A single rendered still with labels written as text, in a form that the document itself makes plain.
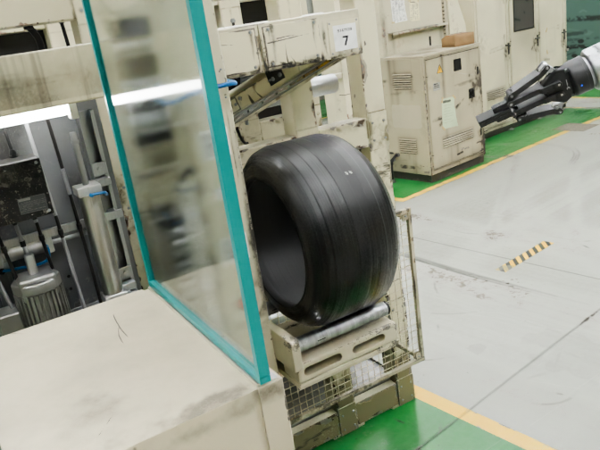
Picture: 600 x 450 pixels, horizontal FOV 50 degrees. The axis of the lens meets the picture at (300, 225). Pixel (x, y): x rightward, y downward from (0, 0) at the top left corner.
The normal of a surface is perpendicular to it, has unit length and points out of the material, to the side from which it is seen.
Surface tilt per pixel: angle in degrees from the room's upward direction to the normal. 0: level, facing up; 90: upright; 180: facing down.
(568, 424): 0
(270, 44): 90
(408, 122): 90
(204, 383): 0
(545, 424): 0
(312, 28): 90
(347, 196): 58
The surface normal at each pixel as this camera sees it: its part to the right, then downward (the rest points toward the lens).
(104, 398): -0.15, -0.94
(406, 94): -0.76, 0.30
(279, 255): 0.35, -0.33
